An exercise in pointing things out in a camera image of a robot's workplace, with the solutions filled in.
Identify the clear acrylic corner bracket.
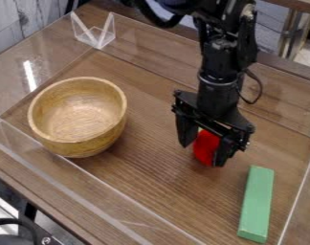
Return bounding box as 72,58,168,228
70,12,116,50

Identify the metal table leg background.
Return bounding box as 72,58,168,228
278,10,310,60

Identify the red felt strawberry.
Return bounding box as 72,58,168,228
194,129,221,167

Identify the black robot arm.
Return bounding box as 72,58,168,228
120,0,260,167

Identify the wooden bowl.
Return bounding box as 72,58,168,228
28,77,128,158

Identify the green rectangular block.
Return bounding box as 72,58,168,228
237,166,274,243

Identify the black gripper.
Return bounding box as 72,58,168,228
172,74,256,167

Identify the black cable lower left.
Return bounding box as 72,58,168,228
0,216,34,245

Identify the clear acrylic tray wall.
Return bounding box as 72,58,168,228
0,118,205,245

